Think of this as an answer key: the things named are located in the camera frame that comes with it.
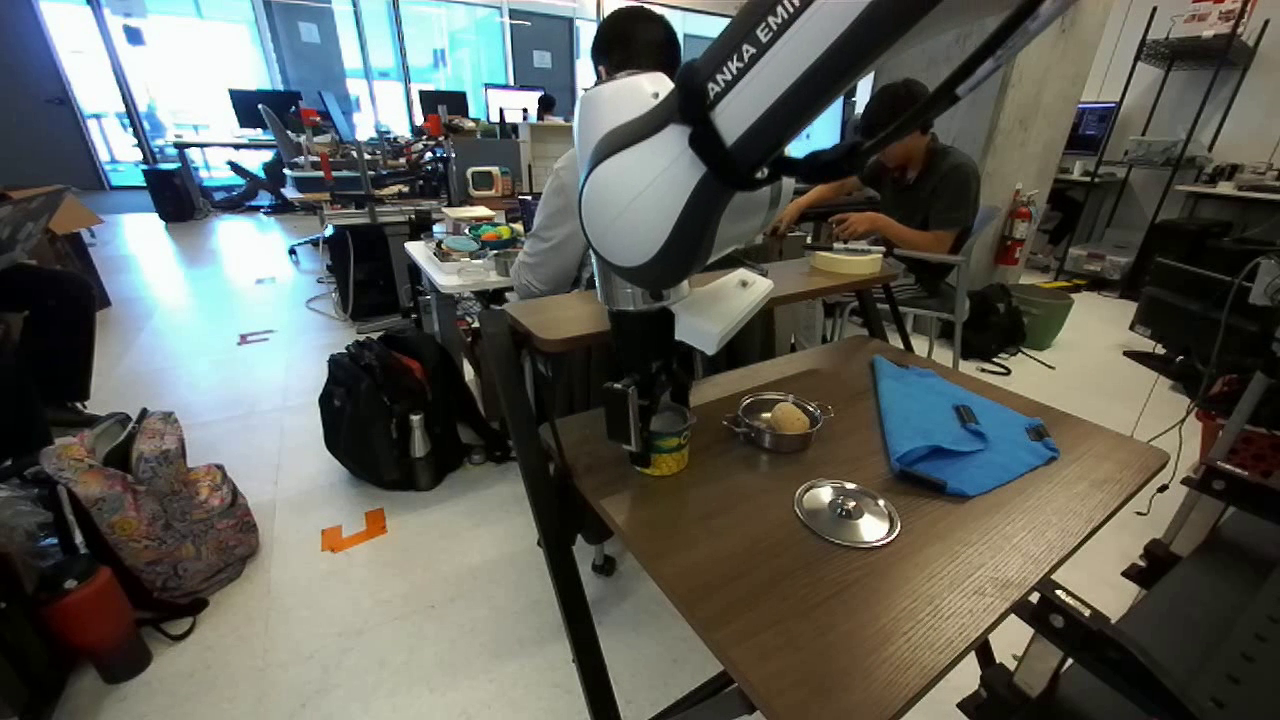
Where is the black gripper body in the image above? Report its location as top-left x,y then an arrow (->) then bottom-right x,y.
603,310 -> 695,406

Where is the yellow label tin can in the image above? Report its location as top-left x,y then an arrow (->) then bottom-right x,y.
641,406 -> 695,479

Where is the small silver pot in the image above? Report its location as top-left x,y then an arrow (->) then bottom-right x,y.
728,390 -> 833,457

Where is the silver pot lid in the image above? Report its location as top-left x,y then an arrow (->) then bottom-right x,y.
790,476 -> 905,557

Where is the wooden desk with black legs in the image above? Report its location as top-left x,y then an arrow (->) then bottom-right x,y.
499,254 -> 900,418

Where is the beige round food item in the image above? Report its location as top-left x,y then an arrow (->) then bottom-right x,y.
765,401 -> 817,446

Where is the person in grey shirt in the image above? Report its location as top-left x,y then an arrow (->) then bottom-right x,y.
507,5 -> 695,315

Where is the small white table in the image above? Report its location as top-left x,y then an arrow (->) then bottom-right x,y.
400,238 -> 530,304

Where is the cream bowl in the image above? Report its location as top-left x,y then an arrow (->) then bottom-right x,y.
807,244 -> 891,279

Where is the black backpack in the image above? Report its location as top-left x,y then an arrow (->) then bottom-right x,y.
315,324 -> 493,496

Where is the blue cloth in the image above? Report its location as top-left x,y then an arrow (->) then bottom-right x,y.
867,354 -> 1064,503

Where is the grey office chair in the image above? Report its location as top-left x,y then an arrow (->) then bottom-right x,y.
850,196 -> 983,369

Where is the lit computer monitor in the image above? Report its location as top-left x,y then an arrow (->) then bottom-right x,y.
784,93 -> 850,160

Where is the orange floor tape mark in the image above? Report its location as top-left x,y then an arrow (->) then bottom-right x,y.
315,503 -> 391,557

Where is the black floor bag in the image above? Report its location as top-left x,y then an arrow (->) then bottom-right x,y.
957,279 -> 1031,365

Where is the person in dark shirt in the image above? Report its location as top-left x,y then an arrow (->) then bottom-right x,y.
773,77 -> 983,292

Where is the red fire extinguisher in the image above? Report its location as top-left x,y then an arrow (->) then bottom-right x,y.
992,184 -> 1041,277

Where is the green basket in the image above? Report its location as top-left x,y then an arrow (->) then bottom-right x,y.
1013,277 -> 1076,354

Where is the dark desktop monitor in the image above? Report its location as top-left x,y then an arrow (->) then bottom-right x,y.
224,83 -> 305,138

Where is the patterned fabric bag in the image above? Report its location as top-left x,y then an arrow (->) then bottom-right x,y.
34,408 -> 262,618

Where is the black shelf rack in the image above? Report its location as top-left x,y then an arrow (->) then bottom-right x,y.
1064,0 -> 1280,287

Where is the red container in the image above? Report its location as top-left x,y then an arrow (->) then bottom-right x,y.
34,564 -> 156,687

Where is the cardboard box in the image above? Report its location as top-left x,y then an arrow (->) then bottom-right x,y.
0,182 -> 102,272

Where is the black metal stand frame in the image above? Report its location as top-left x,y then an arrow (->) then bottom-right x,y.
957,503 -> 1280,720

